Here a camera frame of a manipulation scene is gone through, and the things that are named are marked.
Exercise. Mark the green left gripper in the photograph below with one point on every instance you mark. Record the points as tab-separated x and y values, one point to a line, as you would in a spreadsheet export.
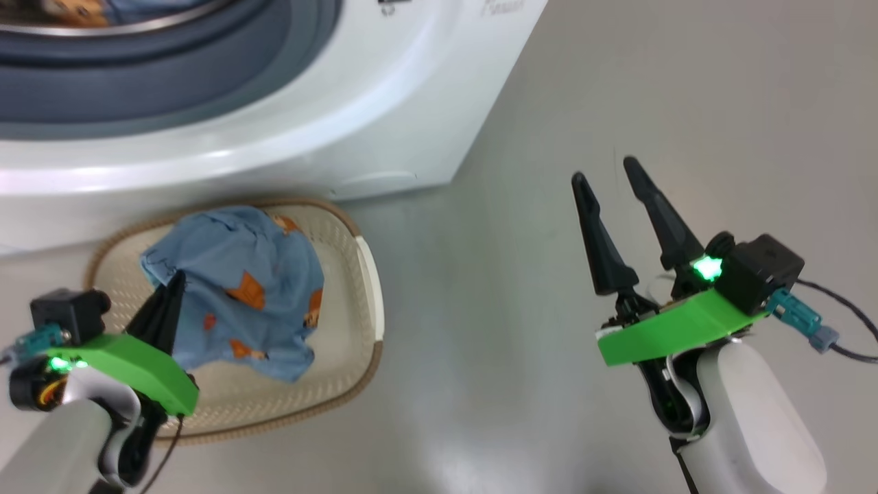
137	363

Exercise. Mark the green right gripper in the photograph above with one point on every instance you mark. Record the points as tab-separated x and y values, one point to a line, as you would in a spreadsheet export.
672	336

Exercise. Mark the blue cartoon print garment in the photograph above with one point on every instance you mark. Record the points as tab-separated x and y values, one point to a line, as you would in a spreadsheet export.
247	288

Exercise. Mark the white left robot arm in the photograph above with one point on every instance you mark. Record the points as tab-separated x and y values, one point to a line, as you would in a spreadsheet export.
62	446

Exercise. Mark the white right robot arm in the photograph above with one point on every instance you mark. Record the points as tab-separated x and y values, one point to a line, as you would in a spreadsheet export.
751	418

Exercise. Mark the cream perforated laundry basket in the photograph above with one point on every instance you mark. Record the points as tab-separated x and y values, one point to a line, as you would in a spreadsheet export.
343	329

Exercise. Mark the grey rubber door seal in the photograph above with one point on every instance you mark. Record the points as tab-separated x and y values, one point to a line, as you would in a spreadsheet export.
171	82

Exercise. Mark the white front-load washing machine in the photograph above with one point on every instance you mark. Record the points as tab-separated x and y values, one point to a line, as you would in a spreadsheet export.
384	103

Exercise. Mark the small printed text label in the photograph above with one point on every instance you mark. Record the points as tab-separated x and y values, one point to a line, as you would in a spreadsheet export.
501	7

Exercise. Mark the steel washer drum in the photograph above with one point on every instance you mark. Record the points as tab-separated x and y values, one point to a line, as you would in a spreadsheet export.
226	7

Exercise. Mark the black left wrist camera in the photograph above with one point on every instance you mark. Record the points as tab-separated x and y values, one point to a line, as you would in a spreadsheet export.
65	312

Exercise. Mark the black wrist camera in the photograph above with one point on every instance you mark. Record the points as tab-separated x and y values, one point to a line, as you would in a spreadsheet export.
65	312
761	271

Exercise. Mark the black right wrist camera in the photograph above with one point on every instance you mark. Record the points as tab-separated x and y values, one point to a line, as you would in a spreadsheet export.
761	271

